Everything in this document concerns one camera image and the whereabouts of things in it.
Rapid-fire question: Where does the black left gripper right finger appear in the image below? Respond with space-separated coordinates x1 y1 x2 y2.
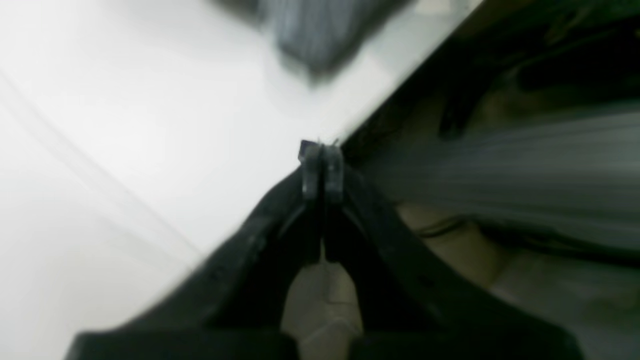
322 146 584 360

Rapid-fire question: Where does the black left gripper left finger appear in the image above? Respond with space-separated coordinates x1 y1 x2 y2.
66 141 323 360

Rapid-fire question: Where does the dark grey t-shirt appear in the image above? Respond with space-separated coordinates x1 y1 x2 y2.
216 0 409 76

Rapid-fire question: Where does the grey aluminium frame rail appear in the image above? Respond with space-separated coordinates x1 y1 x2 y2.
359 110 640 251

